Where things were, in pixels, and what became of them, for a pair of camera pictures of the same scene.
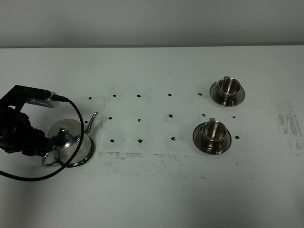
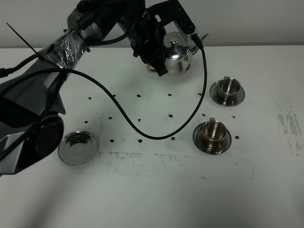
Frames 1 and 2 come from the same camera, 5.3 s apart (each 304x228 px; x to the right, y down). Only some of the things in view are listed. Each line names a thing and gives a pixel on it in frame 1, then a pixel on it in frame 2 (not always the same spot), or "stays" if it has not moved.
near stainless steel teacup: x=214 y=133 stays
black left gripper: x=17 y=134 to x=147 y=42
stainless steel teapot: x=69 y=131 to x=179 y=55
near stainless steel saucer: x=200 y=143 stays
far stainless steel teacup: x=229 y=89 stays
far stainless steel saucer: x=214 y=93 stays
